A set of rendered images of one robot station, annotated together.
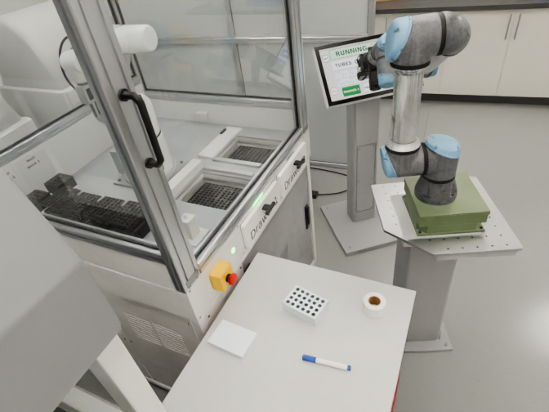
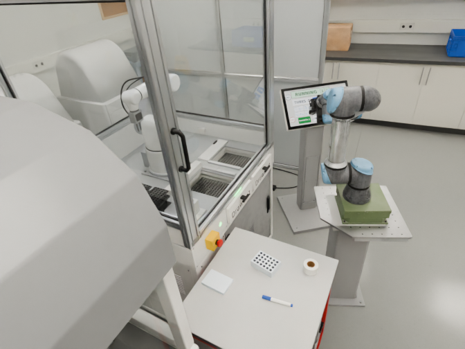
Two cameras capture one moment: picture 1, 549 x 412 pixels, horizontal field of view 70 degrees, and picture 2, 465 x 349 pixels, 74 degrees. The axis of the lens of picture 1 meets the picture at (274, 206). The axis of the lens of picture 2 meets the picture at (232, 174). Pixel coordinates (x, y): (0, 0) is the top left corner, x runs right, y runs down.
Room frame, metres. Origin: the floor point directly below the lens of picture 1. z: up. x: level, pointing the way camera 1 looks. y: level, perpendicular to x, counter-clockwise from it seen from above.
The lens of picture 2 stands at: (-0.21, 0.05, 2.03)
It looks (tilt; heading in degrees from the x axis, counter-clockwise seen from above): 35 degrees down; 1
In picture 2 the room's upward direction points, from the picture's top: 5 degrees counter-clockwise
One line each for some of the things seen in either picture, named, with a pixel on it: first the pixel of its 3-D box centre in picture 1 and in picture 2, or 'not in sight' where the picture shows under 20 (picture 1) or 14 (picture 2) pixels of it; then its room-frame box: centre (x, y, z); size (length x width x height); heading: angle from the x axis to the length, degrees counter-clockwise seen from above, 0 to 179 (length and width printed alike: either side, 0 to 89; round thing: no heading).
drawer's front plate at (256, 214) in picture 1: (262, 212); (239, 200); (1.16, 0.05, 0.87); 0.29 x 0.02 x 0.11; 150
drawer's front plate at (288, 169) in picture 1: (292, 168); (261, 171); (1.44, -0.11, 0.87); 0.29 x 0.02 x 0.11; 150
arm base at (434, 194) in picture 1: (436, 182); (357, 188); (1.14, -0.61, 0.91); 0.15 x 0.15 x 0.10
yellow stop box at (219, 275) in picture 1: (222, 275); (213, 240); (0.87, 0.20, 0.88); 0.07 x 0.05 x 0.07; 150
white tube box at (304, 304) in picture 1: (305, 305); (266, 263); (0.78, -0.05, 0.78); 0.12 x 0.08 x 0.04; 48
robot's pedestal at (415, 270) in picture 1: (421, 276); (344, 252); (1.14, -0.61, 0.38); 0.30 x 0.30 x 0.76; 83
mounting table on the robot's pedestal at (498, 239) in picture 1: (435, 223); (356, 216); (1.14, -0.64, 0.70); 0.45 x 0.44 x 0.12; 83
